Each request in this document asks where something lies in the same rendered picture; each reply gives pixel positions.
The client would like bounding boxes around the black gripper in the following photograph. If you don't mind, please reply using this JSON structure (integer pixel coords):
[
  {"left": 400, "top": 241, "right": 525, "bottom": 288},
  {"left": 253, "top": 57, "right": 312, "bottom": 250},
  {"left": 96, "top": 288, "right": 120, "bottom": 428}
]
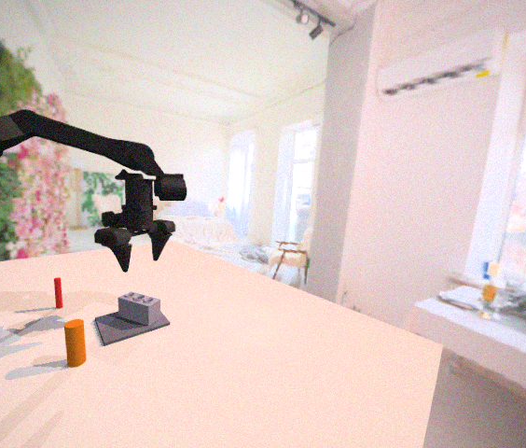
[{"left": 94, "top": 201, "right": 176, "bottom": 273}]

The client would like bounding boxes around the red peg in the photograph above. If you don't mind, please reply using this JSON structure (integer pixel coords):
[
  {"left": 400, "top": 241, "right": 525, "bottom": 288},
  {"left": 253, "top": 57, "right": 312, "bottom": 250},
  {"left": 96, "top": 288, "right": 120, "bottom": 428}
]
[{"left": 54, "top": 277, "right": 62, "bottom": 309}]

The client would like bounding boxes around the orange cylinder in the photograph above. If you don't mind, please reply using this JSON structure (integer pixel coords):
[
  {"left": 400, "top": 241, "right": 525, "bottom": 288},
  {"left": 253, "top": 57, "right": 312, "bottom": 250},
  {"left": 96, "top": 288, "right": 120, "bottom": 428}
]
[{"left": 64, "top": 319, "right": 87, "bottom": 368}]

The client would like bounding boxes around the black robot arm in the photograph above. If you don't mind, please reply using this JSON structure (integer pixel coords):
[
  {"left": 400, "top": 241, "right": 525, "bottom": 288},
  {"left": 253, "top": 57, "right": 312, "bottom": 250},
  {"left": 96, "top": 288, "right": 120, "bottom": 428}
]
[{"left": 0, "top": 109, "right": 187, "bottom": 229}]

